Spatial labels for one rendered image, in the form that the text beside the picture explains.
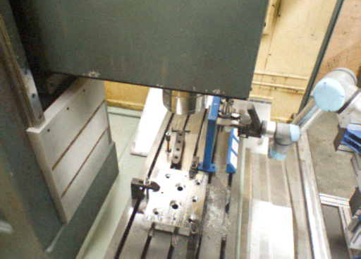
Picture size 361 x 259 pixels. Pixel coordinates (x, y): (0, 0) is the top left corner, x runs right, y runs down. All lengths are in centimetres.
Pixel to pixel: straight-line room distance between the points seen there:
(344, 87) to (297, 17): 83
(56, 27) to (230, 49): 49
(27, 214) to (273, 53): 161
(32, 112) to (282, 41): 150
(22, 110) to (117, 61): 34
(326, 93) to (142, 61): 70
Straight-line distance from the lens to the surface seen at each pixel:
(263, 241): 158
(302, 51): 206
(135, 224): 138
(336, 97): 123
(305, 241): 173
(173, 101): 98
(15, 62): 95
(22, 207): 120
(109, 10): 85
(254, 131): 146
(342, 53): 398
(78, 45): 94
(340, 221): 253
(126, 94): 241
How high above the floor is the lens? 205
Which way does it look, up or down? 38 degrees down
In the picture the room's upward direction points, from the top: 2 degrees clockwise
